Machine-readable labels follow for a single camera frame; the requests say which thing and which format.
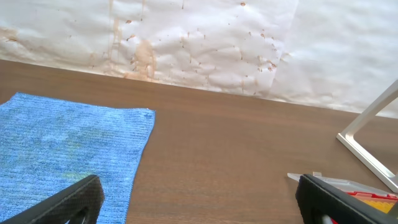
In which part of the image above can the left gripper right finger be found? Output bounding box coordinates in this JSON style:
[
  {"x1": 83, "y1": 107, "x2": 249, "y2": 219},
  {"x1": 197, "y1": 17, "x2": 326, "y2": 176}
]
[{"x1": 295, "y1": 173, "x2": 398, "y2": 224}]

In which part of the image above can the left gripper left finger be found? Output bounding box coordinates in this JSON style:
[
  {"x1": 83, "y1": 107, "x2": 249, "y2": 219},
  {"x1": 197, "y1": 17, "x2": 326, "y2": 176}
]
[{"x1": 0, "y1": 174, "x2": 106, "y2": 224}]

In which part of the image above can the red and yellow tip box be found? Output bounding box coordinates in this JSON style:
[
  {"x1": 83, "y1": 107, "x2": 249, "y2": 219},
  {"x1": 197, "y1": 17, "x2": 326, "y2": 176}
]
[{"x1": 286, "y1": 171, "x2": 398, "y2": 216}]

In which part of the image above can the white and blue stand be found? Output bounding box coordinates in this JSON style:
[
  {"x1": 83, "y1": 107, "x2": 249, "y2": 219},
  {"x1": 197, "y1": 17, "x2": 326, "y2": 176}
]
[{"x1": 336, "y1": 80, "x2": 398, "y2": 194}]

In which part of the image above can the blue cloth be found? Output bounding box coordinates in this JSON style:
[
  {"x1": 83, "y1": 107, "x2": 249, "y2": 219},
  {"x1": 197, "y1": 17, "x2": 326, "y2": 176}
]
[{"x1": 0, "y1": 91, "x2": 157, "y2": 224}]

